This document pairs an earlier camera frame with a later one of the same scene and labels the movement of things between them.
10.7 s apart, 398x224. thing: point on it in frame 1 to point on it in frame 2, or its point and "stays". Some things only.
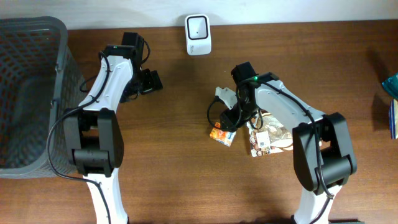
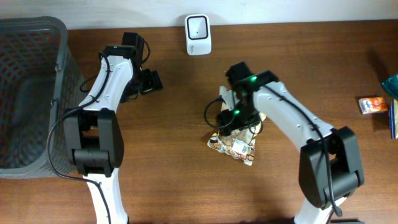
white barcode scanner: (198, 34) stays
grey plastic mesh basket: (40, 81) stays
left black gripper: (152, 81) stays
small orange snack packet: (221, 135) to (369, 105)
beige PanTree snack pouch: (267, 135) to (239, 144)
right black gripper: (229, 116) stays
